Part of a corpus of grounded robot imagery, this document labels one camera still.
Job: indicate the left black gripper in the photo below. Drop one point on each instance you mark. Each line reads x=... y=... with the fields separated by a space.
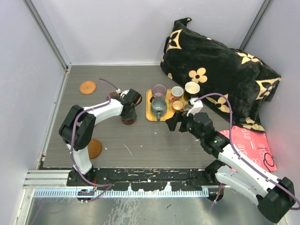
x=133 y=116

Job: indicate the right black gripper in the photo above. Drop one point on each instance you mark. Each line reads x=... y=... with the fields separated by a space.
x=178 y=116

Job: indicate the light woven coaster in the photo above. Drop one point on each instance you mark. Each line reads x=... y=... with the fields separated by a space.
x=138 y=101

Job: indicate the dark brown wooden coaster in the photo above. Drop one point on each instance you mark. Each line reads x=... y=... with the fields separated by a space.
x=113 y=95

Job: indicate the orange cork coaster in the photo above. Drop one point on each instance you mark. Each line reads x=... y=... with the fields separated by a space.
x=87 y=87

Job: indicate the grooved wooden coaster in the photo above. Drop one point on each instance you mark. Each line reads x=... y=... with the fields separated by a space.
x=94 y=148

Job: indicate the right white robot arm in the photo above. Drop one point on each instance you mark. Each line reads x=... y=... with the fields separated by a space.
x=273 y=196

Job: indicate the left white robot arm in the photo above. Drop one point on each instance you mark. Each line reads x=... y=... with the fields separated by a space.
x=77 y=128

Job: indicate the small orange cup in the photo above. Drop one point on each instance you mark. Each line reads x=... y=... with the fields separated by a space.
x=177 y=105

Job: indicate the purple transparent cup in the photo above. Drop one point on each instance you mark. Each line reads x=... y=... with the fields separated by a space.
x=159 y=91

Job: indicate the black cup cream inside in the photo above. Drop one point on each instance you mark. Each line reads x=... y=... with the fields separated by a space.
x=191 y=90

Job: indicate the grey mug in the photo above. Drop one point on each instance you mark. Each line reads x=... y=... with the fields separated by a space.
x=158 y=108

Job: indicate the pink mug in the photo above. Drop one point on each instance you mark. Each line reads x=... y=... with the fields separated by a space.
x=176 y=93

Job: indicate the black floral pillow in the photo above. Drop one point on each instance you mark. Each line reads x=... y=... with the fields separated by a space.
x=233 y=83

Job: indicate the red patterned bag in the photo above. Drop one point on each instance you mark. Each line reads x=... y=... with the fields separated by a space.
x=254 y=146

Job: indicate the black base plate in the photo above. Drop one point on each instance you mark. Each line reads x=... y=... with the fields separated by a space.
x=123 y=179

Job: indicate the white cable duct rail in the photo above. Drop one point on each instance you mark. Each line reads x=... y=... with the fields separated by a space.
x=65 y=193

